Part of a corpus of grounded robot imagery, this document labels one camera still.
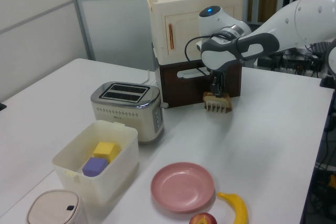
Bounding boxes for cream two-slot toaster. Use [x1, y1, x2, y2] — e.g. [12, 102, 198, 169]
[90, 81, 169, 145]

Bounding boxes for white plastic storage box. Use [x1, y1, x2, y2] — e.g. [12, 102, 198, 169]
[51, 120, 140, 205]

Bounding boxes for red apple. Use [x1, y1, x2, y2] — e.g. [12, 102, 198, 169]
[188, 212, 218, 224]

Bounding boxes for tangle of background cables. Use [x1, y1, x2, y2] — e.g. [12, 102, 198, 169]
[254, 42, 332, 78]

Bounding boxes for pink plate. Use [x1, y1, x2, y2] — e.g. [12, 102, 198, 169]
[150, 162, 215, 213]

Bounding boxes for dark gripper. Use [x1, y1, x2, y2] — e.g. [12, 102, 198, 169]
[208, 67, 227, 97]

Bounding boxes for purple cube block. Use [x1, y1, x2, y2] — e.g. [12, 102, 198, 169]
[81, 156, 109, 178]

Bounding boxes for yellow cube block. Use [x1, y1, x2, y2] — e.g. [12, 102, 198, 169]
[92, 141, 118, 162]

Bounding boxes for toast bread slice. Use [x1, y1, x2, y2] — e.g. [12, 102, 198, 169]
[203, 91, 233, 107]

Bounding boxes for cream toy kitchen cabinet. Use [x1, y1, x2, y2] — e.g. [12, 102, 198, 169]
[145, 0, 244, 65]

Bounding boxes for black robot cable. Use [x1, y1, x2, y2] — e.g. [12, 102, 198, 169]
[184, 33, 240, 77]

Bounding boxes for black hanging cables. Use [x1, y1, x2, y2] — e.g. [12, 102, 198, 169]
[306, 112, 336, 224]

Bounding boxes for white toaster power cable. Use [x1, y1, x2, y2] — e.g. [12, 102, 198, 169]
[142, 69, 159, 87]

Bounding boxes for grey partition frame post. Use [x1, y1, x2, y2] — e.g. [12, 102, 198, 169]
[69, 0, 96, 61]

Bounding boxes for cream round lid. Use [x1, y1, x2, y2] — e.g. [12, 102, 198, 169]
[25, 189, 88, 224]

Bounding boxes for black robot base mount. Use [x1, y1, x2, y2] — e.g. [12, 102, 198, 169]
[319, 73, 336, 89]

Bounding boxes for wooden toast rack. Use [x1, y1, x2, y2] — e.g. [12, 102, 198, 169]
[204, 100, 233, 114]

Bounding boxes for yellow banana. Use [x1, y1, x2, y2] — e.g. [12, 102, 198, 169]
[216, 191, 248, 224]

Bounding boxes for brown drawer box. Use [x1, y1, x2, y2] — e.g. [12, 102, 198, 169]
[158, 58, 243, 109]

